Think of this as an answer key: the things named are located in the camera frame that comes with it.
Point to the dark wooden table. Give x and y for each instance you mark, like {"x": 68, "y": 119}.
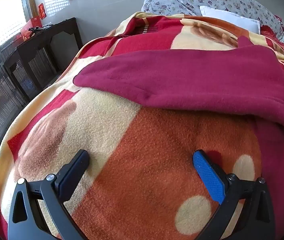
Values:
{"x": 44, "y": 40}

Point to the white pillow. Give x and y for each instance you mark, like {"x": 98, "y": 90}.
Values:
{"x": 232, "y": 18}

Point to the large floral pillow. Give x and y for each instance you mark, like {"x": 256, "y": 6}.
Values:
{"x": 232, "y": 0}

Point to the maroon fleece garment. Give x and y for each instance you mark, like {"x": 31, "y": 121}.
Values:
{"x": 194, "y": 80}

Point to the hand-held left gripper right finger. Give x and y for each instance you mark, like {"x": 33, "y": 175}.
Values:
{"x": 208, "y": 175}

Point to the bright window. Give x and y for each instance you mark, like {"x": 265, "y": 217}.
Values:
{"x": 9, "y": 12}

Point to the small floral pillow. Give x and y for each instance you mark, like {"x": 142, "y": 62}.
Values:
{"x": 164, "y": 3}

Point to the orange and red printed blanket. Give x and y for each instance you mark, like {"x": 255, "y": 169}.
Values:
{"x": 157, "y": 167}

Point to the red box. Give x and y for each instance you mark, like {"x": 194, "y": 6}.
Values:
{"x": 30, "y": 28}

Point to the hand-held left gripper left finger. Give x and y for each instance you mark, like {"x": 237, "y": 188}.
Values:
{"x": 73, "y": 177}

